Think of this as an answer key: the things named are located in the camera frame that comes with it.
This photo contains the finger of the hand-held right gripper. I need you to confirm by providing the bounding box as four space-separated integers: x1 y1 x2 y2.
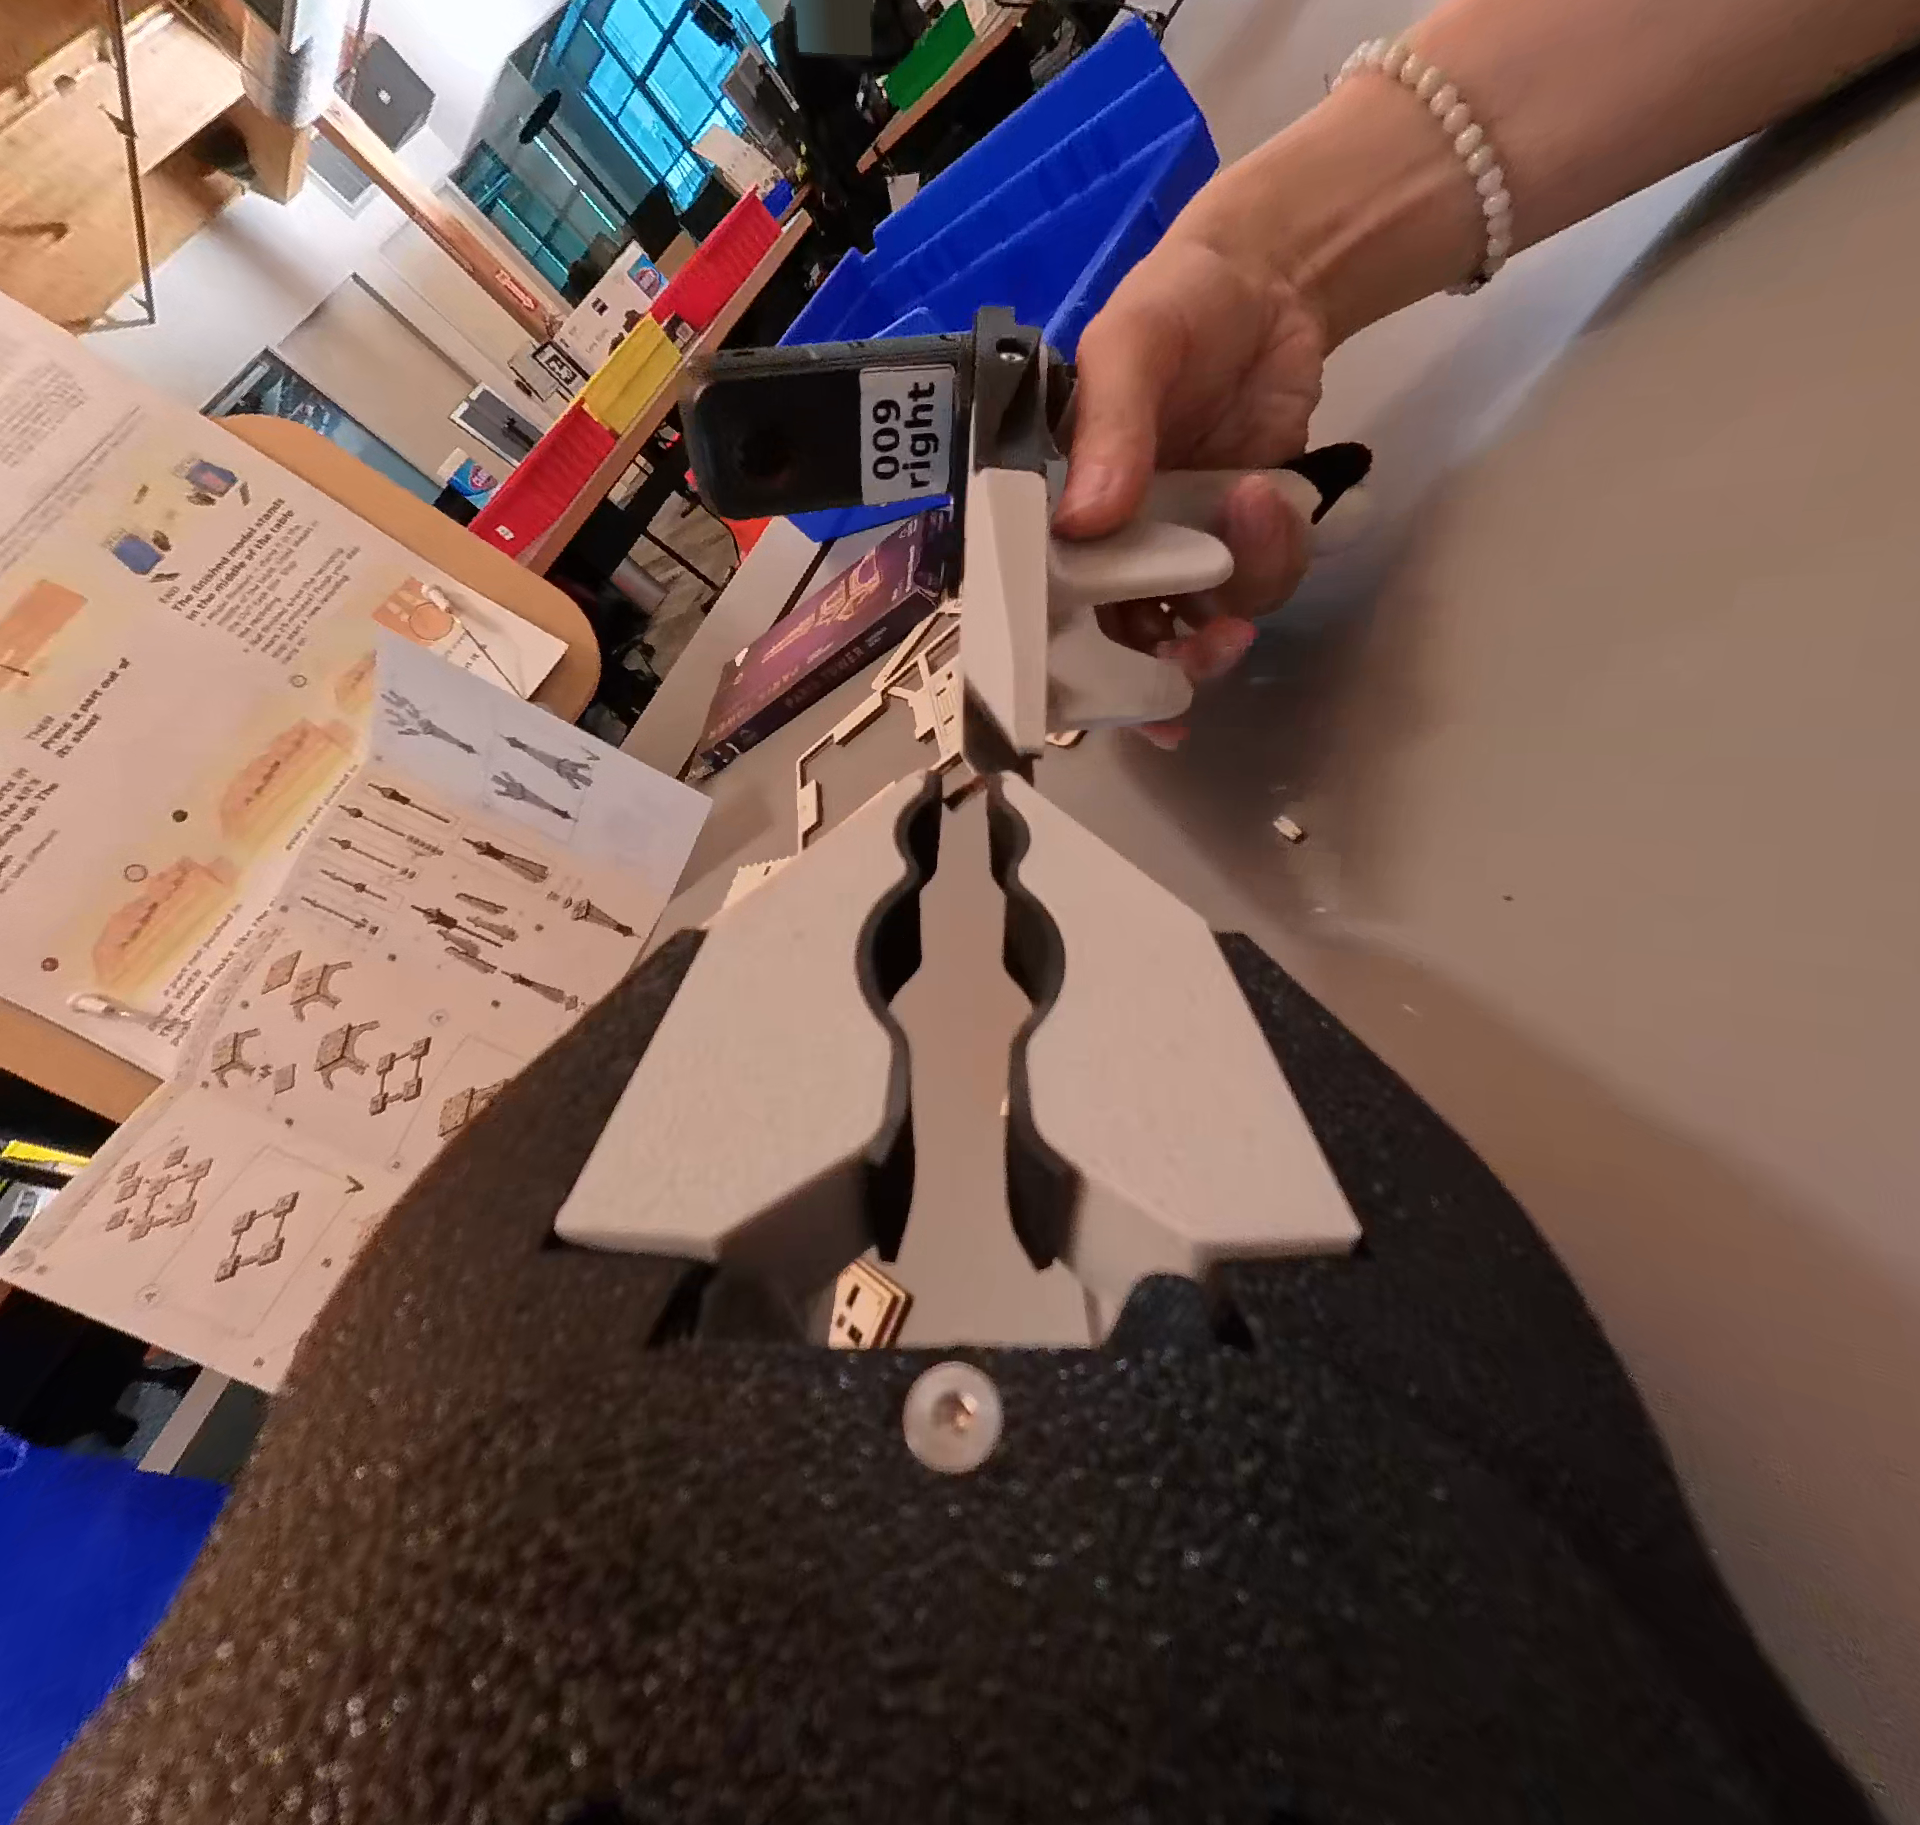
959 467 1055 780

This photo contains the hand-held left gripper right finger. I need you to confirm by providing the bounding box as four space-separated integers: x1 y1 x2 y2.
991 780 1365 1334

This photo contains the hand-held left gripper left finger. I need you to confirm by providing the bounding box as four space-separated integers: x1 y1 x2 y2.
556 771 947 1268

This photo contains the person's right forearm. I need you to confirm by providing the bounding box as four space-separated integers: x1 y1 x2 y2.
1326 0 1920 299

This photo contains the person's right hand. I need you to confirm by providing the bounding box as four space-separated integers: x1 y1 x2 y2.
1053 85 1444 748

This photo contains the wooden puzzle sheet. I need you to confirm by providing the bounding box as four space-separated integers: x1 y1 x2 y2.
793 606 965 846

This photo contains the yellow storage bin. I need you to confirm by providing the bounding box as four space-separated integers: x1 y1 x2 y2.
576 318 686 435

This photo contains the purple puzzle box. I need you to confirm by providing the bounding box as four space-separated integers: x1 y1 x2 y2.
693 505 965 780

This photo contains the red storage bin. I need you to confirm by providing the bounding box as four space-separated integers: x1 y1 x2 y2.
651 191 785 330
467 401 634 562

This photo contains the square wooden piece with holes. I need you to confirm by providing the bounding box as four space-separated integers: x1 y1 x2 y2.
828 1259 915 1352

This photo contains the white folded instruction sheet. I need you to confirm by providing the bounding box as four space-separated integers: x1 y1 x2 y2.
0 636 716 1394

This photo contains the large illustrated instruction booklet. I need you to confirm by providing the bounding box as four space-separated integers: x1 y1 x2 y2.
0 412 605 1125

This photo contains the white paper card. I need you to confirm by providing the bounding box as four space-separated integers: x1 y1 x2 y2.
373 577 576 702

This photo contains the instruction booklet with yellow pictures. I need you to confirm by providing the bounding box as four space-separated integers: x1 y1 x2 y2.
0 291 377 1079

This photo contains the wooden shelf unit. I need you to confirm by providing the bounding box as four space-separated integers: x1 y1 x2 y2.
0 0 383 337

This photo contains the white pearl bracelet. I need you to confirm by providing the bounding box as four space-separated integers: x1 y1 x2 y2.
1326 37 1517 299

